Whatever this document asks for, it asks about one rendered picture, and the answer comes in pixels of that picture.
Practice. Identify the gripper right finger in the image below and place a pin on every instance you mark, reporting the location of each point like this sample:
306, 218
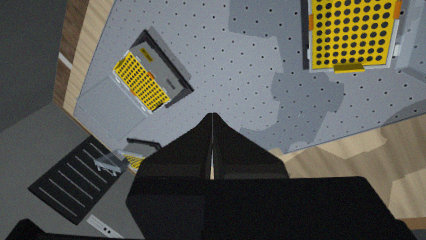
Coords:
241, 158

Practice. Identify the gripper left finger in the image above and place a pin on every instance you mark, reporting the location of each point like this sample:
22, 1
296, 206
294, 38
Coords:
185, 156

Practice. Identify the white tip box with lid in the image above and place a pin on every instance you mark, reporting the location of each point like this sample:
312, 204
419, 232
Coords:
120, 160

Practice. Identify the black holder plate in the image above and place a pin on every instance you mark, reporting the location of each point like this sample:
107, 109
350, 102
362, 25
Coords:
305, 32
145, 36
153, 144

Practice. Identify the grey perforated metal plate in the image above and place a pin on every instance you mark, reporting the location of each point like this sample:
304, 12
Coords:
243, 59

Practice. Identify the yellow perforated plate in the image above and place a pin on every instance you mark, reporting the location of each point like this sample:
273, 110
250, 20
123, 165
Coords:
348, 34

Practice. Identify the yellow perforated tip rack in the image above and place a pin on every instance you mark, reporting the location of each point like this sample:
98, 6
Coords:
137, 165
136, 77

